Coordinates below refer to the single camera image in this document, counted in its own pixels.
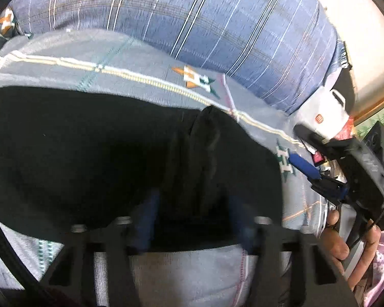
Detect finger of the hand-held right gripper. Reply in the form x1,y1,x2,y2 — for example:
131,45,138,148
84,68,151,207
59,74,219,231
288,153,351,203
294,124,333,149

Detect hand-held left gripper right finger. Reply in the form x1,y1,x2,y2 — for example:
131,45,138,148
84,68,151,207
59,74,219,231
227,195,359,307

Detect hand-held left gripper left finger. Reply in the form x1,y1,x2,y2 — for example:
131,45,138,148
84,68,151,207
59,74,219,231
40,195,162,307

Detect black pants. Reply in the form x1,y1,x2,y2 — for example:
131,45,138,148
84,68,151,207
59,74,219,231
0,86,284,253

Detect person's right hand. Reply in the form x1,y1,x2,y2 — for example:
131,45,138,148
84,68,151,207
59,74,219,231
320,209,383,291

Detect red packet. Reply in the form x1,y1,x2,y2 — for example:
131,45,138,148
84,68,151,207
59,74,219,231
333,118,356,140

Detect grey star-print blanket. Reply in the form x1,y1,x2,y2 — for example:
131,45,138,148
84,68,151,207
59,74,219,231
0,6,341,307

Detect blue plaid pillow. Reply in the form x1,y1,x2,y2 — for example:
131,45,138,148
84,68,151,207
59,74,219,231
8,0,348,116

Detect black cable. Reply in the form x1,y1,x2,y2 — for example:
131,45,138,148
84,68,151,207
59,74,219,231
0,200,40,296

